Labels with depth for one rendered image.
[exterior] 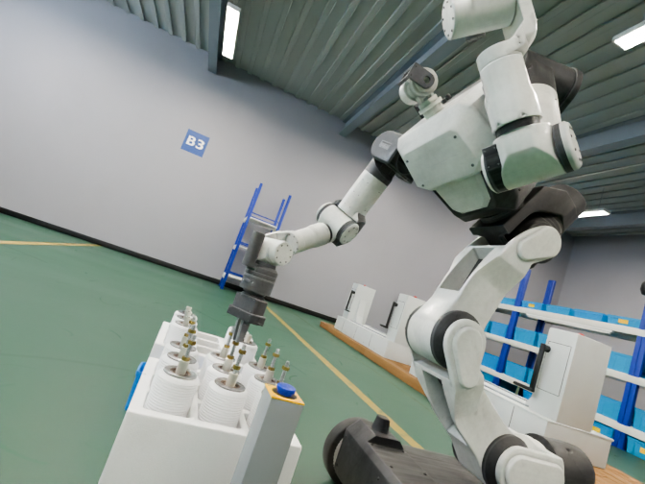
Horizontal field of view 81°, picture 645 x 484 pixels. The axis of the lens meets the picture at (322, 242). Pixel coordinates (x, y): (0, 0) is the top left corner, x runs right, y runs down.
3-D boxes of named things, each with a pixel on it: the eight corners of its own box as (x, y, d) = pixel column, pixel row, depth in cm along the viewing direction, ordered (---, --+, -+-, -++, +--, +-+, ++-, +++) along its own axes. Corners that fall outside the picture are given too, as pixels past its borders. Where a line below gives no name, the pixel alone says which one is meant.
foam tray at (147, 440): (250, 441, 121) (270, 387, 124) (275, 527, 84) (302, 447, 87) (125, 416, 110) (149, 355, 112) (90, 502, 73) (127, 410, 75)
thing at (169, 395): (130, 438, 86) (159, 361, 88) (172, 445, 89) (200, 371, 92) (123, 461, 77) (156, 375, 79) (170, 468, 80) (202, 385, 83)
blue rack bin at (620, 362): (622, 375, 472) (626, 358, 475) (656, 385, 436) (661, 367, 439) (595, 364, 457) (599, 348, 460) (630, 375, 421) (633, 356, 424)
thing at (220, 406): (172, 457, 84) (202, 378, 87) (200, 447, 93) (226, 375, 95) (203, 479, 80) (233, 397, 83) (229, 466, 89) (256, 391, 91)
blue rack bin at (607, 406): (613, 417, 466) (617, 400, 468) (647, 431, 430) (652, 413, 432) (585, 407, 453) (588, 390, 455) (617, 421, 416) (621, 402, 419)
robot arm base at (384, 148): (392, 185, 125) (402, 155, 126) (424, 186, 115) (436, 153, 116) (364, 164, 115) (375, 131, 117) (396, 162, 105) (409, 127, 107)
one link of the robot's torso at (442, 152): (481, 189, 125) (423, 97, 119) (591, 152, 95) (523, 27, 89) (434, 241, 111) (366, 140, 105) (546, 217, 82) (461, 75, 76)
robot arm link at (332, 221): (285, 240, 115) (329, 228, 128) (305, 261, 110) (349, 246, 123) (294, 213, 109) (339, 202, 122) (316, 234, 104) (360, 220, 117)
